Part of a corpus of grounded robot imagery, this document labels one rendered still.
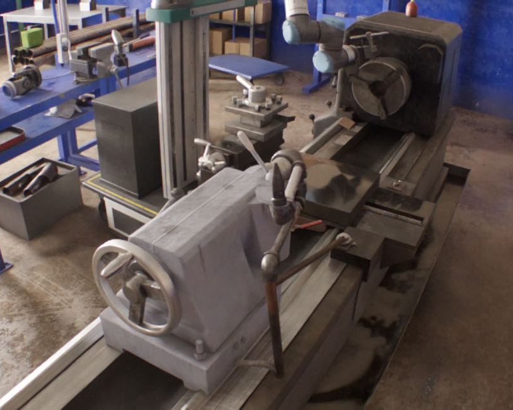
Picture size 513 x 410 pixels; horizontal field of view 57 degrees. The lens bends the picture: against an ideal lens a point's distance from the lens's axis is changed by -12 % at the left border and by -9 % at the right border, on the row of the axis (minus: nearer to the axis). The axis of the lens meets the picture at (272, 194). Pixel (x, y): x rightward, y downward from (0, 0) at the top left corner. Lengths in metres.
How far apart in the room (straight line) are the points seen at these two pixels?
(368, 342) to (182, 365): 0.96
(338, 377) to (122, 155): 1.70
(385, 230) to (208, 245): 0.73
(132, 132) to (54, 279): 0.92
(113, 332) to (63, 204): 2.26
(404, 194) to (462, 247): 1.47
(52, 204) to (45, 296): 0.76
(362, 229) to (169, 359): 0.78
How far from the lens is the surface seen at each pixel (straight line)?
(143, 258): 0.95
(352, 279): 1.50
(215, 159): 1.68
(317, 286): 1.45
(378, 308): 2.07
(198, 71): 2.77
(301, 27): 1.92
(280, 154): 1.48
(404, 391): 2.32
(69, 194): 3.45
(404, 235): 1.64
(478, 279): 3.06
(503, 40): 5.67
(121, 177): 2.94
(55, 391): 1.23
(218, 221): 1.10
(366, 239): 1.59
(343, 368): 1.82
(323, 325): 1.34
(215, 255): 1.10
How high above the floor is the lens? 1.75
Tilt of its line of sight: 30 degrees down
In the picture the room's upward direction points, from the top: 2 degrees clockwise
